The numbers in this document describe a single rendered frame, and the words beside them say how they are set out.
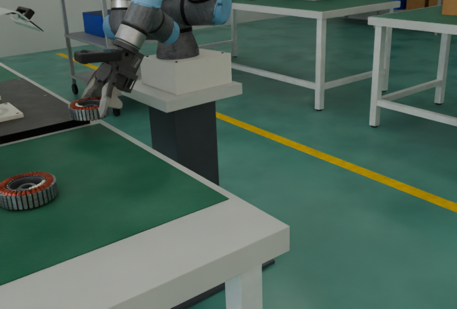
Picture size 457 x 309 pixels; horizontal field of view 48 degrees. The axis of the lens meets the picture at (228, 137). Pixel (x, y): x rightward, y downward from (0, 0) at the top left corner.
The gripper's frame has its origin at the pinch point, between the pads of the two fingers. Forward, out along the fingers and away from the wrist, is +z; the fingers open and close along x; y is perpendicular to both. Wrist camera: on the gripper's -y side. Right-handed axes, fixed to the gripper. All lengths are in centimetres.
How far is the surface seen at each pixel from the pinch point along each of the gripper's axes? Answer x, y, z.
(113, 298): -68, -18, 19
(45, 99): 34.9, 2.0, 4.0
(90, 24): 295, 111, -51
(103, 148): -12.6, 1.6, 6.5
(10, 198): -32.4, -22.5, 19.0
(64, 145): -4.6, -4.1, 10.3
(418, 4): 295, 514, -288
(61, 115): 14.9, 0.2, 5.1
